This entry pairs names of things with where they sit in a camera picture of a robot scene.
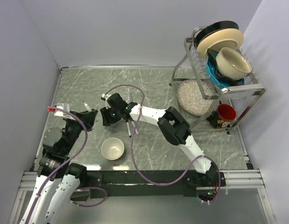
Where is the red cup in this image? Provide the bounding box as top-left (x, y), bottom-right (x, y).
top-left (217, 104), bottom-right (237, 121)

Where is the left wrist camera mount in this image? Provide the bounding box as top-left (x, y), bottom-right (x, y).
top-left (47, 103), bottom-right (70, 117)

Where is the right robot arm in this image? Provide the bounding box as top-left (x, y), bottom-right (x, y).
top-left (100, 93), bottom-right (220, 186)

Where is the black plate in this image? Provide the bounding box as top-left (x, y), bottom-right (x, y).
top-left (195, 21), bottom-right (239, 45)

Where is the white ceramic bowl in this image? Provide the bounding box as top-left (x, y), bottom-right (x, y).
top-left (101, 138), bottom-right (124, 161)

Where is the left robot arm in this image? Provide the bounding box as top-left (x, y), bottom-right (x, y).
top-left (20, 109), bottom-right (98, 224)

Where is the cream bowl on rack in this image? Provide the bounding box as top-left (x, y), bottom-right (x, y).
top-left (215, 47), bottom-right (252, 80)

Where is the white pen green tip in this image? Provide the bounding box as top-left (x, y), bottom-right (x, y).
top-left (83, 101), bottom-right (92, 112)

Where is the black base bar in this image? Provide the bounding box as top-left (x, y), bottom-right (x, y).
top-left (79, 170), bottom-right (227, 198)

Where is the blue dish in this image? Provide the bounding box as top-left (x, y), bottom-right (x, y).
top-left (206, 49), bottom-right (244, 89)

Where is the metal dish rack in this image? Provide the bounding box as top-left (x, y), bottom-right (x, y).
top-left (169, 26), bottom-right (267, 134)

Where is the clear textured glass plate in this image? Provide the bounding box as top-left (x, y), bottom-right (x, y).
top-left (177, 80), bottom-right (214, 117)

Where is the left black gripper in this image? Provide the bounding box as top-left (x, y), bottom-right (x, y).
top-left (62, 109), bottom-right (97, 154)

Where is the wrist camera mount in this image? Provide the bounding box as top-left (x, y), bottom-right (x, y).
top-left (47, 103), bottom-right (70, 117)
top-left (101, 93), bottom-right (111, 101)

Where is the white pen pink tip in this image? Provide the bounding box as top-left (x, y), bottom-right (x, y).
top-left (131, 121), bottom-right (139, 135)

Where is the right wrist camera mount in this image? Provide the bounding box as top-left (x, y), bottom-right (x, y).
top-left (101, 93), bottom-right (111, 101)

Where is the cream plate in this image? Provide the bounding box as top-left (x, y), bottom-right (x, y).
top-left (197, 28), bottom-right (244, 60)

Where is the white pen black tip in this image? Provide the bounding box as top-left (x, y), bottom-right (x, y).
top-left (126, 120), bottom-right (131, 138)

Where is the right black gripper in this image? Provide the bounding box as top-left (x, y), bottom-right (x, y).
top-left (100, 106), bottom-right (122, 127)

